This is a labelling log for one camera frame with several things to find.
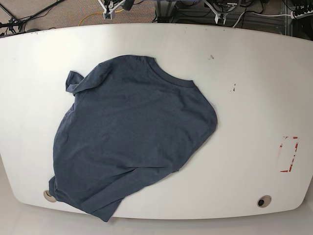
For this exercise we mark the dark blue T-shirt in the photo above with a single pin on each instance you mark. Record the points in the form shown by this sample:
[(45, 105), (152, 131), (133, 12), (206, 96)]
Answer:
[(130, 126)]

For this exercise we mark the red tape rectangle marking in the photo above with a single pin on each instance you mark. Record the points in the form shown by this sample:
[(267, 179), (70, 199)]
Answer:
[(286, 154)]

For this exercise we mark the black tripod stand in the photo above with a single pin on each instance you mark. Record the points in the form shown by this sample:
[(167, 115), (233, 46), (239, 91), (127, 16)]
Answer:
[(17, 25)]

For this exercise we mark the white power strip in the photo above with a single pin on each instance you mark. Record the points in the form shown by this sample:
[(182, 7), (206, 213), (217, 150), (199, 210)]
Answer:
[(302, 12)]

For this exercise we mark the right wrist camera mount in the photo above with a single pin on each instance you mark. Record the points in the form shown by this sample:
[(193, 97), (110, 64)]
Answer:
[(111, 7)]

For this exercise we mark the left table cable grommet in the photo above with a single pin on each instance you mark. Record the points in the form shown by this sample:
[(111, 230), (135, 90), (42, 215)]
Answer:
[(49, 197)]

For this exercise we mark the table cable grommet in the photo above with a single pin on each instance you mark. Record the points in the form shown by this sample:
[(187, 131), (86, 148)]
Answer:
[(264, 201), (49, 197)]

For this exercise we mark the right table cable grommet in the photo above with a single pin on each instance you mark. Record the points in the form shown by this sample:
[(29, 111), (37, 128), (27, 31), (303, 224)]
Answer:
[(264, 201)]

